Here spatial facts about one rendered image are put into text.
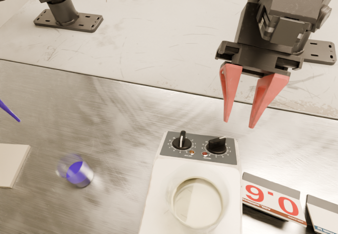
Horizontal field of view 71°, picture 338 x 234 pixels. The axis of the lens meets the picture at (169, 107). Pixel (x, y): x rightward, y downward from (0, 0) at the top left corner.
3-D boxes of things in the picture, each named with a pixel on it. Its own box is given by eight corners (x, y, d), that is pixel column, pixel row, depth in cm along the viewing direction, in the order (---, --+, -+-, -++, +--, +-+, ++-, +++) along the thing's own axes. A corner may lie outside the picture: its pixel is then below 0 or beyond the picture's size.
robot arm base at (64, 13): (83, 7, 59) (95, -9, 63) (17, -1, 63) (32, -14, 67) (94, 33, 65) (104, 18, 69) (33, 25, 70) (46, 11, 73)
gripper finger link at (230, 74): (269, 134, 29) (289, 59, 28) (212, 120, 29) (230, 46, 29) (254, 128, 36) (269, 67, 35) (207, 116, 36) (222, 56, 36)
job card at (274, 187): (243, 171, 40) (248, 162, 37) (300, 191, 38) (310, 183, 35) (234, 207, 37) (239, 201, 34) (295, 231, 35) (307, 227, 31)
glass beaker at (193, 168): (223, 189, 31) (233, 166, 24) (220, 245, 27) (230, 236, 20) (171, 180, 32) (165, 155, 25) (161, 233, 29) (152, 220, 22)
